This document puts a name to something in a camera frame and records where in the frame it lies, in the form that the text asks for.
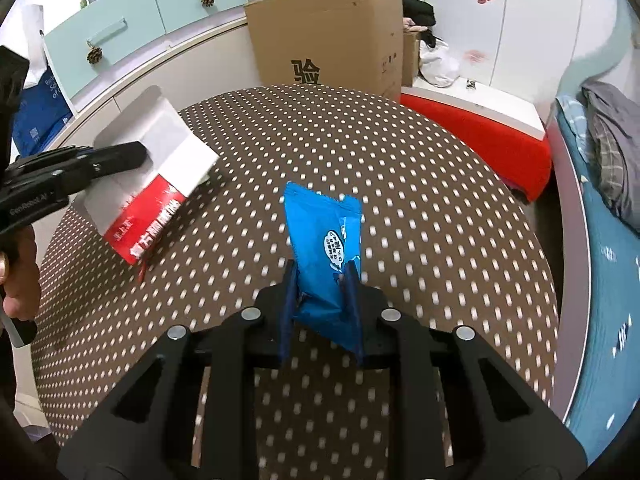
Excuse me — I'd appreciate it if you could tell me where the white plastic bag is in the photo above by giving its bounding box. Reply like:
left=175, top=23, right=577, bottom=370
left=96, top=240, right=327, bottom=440
left=419, top=40, right=461, bottom=87

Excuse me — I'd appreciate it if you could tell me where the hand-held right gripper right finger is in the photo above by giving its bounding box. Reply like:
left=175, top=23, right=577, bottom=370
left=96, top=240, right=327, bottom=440
left=342, top=260, right=588, bottom=480

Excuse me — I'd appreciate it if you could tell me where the light blue cloth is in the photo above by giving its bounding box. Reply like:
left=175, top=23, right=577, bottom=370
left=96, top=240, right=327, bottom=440
left=556, top=94, right=591, bottom=161

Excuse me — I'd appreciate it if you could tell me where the small cardboard box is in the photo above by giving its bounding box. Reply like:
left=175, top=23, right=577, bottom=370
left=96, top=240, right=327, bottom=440
left=401, top=30, right=422, bottom=88

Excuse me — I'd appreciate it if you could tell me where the white wooden board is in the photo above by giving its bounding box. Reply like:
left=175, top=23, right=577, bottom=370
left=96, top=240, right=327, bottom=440
left=400, top=77, right=547, bottom=147

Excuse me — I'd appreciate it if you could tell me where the light teal drawer cabinet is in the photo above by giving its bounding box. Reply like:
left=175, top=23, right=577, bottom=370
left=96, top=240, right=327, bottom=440
left=50, top=7, right=261, bottom=171

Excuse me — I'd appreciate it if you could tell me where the red storage bench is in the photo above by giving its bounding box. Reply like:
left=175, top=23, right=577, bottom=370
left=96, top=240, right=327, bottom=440
left=400, top=91, right=552, bottom=203

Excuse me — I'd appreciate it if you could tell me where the white bed frame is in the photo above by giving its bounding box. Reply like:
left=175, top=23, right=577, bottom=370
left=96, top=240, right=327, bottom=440
left=545, top=110, right=596, bottom=423

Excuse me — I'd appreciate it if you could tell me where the large cardboard box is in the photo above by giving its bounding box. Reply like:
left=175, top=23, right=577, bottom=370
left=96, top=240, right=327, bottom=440
left=243, top=0, right=405, bottom=103

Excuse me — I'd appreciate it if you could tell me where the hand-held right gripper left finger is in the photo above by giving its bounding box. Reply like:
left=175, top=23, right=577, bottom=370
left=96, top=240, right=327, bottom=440
left=57, top=259, right=301, bottom=480

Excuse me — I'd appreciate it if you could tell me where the red and white carton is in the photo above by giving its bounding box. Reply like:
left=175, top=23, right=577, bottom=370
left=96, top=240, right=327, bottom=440
left=82, top=85, right=220, bottom=283

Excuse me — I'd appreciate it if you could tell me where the teal quilted blanket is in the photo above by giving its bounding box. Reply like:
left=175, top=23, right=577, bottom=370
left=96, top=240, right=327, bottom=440
left=555, top=95, right=640, bottom=453

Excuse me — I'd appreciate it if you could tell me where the person's left hand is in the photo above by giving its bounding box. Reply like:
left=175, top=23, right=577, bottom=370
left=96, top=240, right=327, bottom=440
left=0, top=230, right=42, bottom=322

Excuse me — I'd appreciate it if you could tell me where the grey pillow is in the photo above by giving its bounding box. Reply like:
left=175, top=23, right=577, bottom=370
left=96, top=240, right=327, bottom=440
left=582, top=80, right=640, bottom=231

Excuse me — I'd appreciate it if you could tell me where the plaid pillow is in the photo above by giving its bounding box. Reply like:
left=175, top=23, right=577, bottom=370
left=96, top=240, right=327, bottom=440
left=597, top=125, right=631, bottom=211

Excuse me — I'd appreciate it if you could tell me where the white wardrobe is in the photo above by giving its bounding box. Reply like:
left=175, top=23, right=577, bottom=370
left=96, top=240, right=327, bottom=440
left=400, top=0, right=601, bottom=126

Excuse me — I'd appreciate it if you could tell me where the white and blue paper bag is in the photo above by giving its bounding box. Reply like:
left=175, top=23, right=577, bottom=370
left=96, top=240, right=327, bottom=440
left=11, top=4, right=76, bottom=158

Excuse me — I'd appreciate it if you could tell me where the blue snack wrapper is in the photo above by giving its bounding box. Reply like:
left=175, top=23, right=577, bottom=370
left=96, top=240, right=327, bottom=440
left=282, top=181, right=363, bottom=356

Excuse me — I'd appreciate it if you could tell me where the brown polka dot table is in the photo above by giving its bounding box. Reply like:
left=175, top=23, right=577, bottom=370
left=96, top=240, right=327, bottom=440
left=31, top=84, right=558, bottom=480

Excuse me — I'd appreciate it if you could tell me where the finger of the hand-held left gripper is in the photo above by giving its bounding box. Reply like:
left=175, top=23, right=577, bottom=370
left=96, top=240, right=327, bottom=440
left=50, top=141, right=149, bottom=181

